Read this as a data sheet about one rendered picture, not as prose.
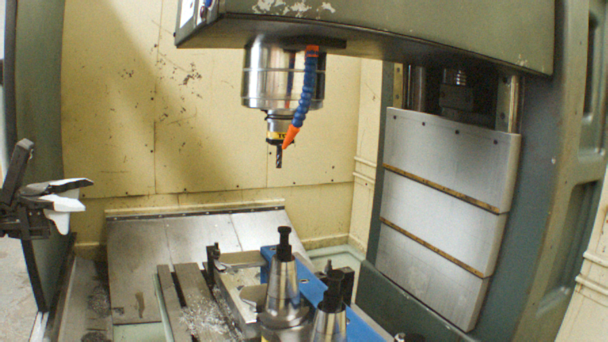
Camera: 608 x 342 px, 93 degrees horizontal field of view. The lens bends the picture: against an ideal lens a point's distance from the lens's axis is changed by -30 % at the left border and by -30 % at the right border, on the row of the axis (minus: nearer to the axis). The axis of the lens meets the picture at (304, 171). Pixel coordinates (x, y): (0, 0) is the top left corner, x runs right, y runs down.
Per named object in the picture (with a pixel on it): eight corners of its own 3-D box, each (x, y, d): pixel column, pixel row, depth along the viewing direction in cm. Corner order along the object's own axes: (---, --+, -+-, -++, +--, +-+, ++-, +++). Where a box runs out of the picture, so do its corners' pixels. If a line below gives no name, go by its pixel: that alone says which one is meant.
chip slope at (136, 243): (115, 353, 104) (98, 290, 98) (112, 266, 163) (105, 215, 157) (350, 318, 142) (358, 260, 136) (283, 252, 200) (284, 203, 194)
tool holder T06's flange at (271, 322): (315, 332, 43) (316, 315, 43) (265, 339, 41) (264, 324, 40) (296, 306, 49) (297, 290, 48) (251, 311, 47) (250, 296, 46)
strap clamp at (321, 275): (307, 314, 97) (311, 265, 94) (302, 308, 100) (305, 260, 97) (350, 304, 103) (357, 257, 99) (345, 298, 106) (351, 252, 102)
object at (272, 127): (297, 139, 76) (298, 122, 75) (271, 140, 74) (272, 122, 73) (288, 135, 80) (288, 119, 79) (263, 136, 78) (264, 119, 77)
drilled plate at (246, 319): (246, 338, 79) (245, 321, 77) (214, 279, 104) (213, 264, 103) (338, 320, 88) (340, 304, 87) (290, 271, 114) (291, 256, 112)
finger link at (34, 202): (67, 206, 53) (37, 199, 54) (66, 196, 52) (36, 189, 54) (49, 215, 48) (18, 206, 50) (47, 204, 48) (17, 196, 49)
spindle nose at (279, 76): (339, 112, 71) (342, 47, 69) (252, 110, 65) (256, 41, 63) (304, 104, 86) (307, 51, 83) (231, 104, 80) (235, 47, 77)
